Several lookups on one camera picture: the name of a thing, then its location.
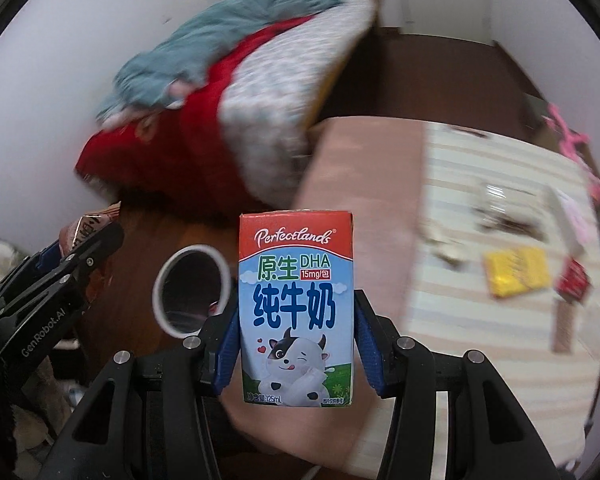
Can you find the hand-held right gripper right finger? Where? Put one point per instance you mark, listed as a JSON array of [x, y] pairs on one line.
[[367, 340]]

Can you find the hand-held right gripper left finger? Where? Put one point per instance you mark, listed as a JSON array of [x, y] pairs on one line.
[[227, 347]]

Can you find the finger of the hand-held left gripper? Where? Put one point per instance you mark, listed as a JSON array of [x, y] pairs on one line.
[[97, 245], [47, 259]]

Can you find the brown snack packet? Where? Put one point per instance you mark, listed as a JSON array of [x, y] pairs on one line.
[[82, 227]]

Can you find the small milk carton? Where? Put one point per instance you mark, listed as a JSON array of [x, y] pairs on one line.
[[295, 310]]

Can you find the white round waste bin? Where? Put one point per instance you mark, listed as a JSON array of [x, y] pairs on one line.
[[192, 255]]

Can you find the striped tablecloth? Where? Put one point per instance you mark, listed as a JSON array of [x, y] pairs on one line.
[[480, 340]]

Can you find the silver crumpled wrapper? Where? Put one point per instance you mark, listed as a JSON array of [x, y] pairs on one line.
[[445, 245]]

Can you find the red floral blanket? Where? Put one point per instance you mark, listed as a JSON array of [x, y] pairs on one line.
[[190, 140]]

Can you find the pink plush cloth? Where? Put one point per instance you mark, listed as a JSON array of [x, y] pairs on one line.
[[365, 185]]

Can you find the yellow packet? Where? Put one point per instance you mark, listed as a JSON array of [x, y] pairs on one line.
[[515, 272]]

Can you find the clear plastic wrapper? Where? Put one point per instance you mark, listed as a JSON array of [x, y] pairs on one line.
[[500, 210]]

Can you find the brown paper strip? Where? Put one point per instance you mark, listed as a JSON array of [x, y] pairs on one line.
[[562, 327]]

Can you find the red snack packet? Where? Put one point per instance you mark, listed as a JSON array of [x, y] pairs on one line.
[[572, 280]]

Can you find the teal quilt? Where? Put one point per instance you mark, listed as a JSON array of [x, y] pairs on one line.
[[205, 45]]

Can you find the checkered bed mattress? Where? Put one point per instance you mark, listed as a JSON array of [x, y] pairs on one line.
[[280, 100]]

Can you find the white flat box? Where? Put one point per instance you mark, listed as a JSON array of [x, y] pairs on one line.
[[575, 220]]

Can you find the pink plastic hanger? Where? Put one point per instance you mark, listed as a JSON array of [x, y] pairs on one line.
[[570, 137]]

